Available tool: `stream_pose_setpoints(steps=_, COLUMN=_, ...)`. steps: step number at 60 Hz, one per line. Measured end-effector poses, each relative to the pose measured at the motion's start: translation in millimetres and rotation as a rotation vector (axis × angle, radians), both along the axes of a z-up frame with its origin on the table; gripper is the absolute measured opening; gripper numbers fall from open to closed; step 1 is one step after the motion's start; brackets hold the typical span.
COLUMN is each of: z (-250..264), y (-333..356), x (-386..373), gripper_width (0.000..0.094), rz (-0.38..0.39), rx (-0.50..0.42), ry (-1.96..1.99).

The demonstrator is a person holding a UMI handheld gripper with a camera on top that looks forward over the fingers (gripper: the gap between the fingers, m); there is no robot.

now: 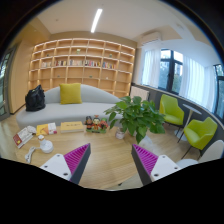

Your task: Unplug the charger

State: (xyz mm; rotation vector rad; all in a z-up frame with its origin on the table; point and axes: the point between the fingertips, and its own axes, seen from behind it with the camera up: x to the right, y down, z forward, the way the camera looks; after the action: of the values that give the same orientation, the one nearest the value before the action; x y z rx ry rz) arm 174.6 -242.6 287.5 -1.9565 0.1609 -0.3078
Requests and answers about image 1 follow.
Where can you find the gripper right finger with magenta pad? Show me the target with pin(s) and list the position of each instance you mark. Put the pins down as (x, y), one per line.
(151, 167)

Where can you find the near lime green armchair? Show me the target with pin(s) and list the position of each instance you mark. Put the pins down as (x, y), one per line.
(199, 133)

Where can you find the white radiator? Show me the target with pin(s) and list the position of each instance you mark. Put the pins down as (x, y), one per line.
(136, 91)

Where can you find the yellow cushion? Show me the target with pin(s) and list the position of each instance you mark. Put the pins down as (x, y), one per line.
(70, 93)

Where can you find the far lime green armchair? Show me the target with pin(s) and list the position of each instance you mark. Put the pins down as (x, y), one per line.
(169, 107)

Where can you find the grey curved sofa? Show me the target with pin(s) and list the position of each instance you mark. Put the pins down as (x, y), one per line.
(94, 102)

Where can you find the wooden wall bookshelf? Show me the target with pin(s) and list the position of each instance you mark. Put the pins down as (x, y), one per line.
(98, 63)

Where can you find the yellow flat box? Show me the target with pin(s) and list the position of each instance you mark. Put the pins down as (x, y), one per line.
(75, 126)

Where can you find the white chair at right edge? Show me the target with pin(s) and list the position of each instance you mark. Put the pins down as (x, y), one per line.
(214, 152)

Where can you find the lime green armchair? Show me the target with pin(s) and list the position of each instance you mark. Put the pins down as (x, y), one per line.
(169, 107)
(199, 133)

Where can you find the red and white book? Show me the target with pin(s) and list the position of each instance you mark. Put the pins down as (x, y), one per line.
(23, 136)

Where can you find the small round white side table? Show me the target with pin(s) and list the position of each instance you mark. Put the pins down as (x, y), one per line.
(180, 134)

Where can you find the ceiling strip light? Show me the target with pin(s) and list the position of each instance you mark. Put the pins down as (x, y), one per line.
(96, 19)

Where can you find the white sheer curtain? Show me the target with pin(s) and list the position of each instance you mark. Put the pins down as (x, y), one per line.
(198, 83)

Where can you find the green potted plant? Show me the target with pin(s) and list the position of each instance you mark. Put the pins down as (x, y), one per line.
(136, 116)

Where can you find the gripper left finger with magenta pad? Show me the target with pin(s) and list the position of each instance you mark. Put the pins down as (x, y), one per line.
(69, 166)

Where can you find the white air conditioner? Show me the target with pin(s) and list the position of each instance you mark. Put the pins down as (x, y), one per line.
(149, 38)

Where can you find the black backpack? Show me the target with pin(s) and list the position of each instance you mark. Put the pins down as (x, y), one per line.
(35, 99)

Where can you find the white charger base with plug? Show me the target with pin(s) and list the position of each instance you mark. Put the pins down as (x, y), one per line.
(45, 145)

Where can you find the colourful figurine set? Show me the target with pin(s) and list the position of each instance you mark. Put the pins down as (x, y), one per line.
(95, 124)

